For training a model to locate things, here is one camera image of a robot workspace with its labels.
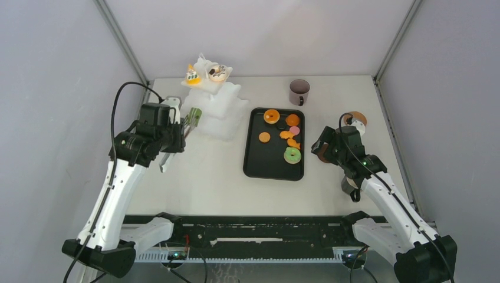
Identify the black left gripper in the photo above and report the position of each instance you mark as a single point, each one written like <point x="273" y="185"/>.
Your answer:
<point x="178" y="145"/>

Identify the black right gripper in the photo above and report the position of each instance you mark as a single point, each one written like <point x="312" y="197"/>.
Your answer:
<point x="326" y="136"/>

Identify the green layered cake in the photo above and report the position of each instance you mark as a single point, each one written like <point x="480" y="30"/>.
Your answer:
<point x="194" y="116"/>

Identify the green frosted donut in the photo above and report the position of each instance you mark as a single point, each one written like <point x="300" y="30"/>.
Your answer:
<point x="292" y="155"/>

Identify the orange fish pastry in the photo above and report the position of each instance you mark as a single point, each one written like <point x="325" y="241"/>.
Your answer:
<point x="286" y="135"/>
<point x="292" y="143"/>

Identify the yellow cake slice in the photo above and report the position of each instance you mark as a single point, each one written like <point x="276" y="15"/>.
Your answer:
<point x="192" y="77"/>

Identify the orange glazed donut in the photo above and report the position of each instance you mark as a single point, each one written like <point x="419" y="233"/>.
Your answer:
<point x="271" y="116"/>

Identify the white chocolate drizzle donut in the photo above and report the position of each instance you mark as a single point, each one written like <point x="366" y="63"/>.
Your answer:
<point x="218" y="73"/>

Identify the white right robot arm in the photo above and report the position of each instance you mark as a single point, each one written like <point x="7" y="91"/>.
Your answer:
<point x="416" y="250"/>

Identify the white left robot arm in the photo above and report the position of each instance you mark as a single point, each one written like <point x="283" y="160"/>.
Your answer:
<point x="103" y="244"/>

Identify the brown round coaster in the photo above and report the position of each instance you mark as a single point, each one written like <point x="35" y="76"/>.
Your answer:
<point x="321" y="152"/>

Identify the pink macaron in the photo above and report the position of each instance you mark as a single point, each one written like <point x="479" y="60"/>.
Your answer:
<point x="295" y="130"/>

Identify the black sandwich cookie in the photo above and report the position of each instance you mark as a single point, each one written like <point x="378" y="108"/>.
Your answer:
<point x="280" y="125"/>

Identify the grey mug white inside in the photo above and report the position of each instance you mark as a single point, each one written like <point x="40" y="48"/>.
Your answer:
<point x="350" y="188"/>

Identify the dark purple mug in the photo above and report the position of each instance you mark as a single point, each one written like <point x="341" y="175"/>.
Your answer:
<point x="299" y="90"/>

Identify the white three-tier dessert stand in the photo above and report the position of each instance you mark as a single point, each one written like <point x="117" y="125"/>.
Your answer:
<point x="222" y="108"/>

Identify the small orange cookie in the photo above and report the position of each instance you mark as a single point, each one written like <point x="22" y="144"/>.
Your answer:
<point x="264" y="137"/>

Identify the black serving tray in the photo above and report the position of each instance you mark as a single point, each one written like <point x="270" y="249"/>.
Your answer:
<point x="266" y="160"/>

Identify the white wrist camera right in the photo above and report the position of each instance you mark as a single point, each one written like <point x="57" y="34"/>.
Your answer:
<point x="360" y="126"/>

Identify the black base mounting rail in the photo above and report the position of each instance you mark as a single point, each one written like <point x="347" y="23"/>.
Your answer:
<point x="262" y="237"/>

